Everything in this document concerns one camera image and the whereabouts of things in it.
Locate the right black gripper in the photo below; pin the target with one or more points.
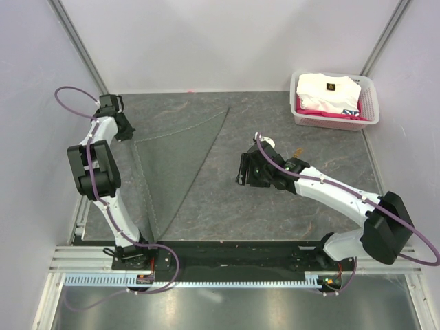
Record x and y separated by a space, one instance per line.
246 163

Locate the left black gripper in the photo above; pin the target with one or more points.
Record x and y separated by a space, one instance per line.
128 133

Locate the grey cloth napkin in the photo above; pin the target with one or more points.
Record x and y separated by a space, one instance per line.
167 166

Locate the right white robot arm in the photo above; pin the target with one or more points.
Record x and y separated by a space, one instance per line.
384 222

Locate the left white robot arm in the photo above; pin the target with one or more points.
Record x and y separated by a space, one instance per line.
95 172

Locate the pink folded cloth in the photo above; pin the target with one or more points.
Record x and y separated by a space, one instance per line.
346 114

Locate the white plastic basket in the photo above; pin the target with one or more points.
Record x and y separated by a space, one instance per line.
368 102

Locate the white folded shirt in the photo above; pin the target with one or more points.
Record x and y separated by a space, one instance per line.
331 94

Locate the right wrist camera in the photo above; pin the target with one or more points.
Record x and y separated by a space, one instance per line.
261 138

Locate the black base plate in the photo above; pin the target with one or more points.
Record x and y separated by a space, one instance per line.
228 256

